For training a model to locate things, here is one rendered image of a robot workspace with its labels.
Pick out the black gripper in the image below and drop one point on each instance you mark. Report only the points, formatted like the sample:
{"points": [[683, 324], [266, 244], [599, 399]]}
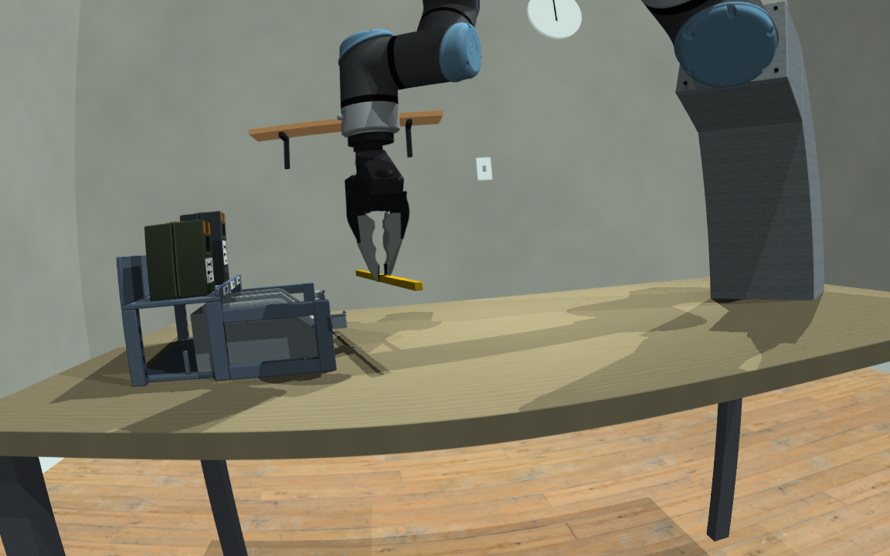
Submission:
{"points": [[359, 202]]}

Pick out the dark green case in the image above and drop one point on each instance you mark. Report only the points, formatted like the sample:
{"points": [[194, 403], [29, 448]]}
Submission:
{"points": [[179, 260]]}

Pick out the dark grey tool case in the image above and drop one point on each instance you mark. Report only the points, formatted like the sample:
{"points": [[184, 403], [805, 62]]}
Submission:
{"points": [[219, 249]]}

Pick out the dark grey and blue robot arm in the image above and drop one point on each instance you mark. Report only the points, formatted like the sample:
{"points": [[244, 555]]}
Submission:
{"points": [[717, 42]]}

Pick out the yellow bar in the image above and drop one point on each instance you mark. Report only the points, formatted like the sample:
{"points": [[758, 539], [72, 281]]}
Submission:
{"points": [[392, 280]]}

